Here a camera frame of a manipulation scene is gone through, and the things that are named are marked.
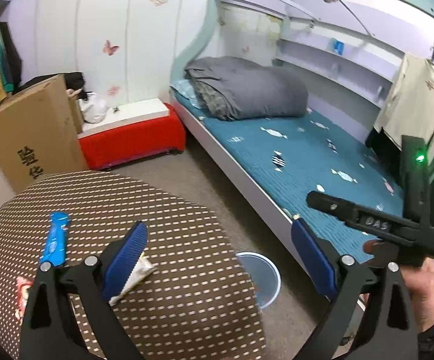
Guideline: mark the white wardrobe with butterflies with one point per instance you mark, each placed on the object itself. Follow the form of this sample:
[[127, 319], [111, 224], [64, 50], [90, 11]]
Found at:
[[123, 48]]

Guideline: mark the red covered bench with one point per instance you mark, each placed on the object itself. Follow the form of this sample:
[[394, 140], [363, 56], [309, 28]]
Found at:
[[127, 143]]

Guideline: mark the beige hanging shirt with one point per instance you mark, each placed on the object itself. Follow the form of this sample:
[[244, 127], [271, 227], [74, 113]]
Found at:
[[409, 105]]

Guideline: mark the grey folded quilt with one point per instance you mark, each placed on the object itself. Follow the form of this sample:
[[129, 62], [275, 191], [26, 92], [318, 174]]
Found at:
[[236, 88]]

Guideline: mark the red snack wrapper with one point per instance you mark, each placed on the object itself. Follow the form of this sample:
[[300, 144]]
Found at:
[[22, 293]]

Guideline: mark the teal candy-print bed sheet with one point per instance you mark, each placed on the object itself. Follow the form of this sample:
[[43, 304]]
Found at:
[[289, 157]]

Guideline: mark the right hand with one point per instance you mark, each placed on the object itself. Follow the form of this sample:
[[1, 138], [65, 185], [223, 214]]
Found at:
[[420, 284]]

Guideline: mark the brown cardboard box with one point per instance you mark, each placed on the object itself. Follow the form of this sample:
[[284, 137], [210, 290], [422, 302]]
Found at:
[[38, 136]]

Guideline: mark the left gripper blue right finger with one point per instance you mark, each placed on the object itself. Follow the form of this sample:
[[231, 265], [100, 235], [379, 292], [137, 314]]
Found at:
[[387, 329]]

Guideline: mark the white wrapper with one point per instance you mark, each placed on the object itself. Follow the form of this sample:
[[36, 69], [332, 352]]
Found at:
[[139, 273]]

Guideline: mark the white plastic bag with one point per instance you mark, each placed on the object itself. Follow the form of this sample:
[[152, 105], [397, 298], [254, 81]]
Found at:
[[93, 108]]

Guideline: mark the white bed frame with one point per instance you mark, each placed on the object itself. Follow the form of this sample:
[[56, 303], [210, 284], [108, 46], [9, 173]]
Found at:
[[269, 212]]

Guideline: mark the white plastic trash bin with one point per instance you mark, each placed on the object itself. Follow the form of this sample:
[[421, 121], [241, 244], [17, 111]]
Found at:
[[264, 275]]

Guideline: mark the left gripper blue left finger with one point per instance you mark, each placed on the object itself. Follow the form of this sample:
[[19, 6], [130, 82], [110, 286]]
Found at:
[[50, 329]]

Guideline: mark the purple wall shelf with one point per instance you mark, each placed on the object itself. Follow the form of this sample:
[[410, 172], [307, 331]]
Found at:
[[326, 50]]

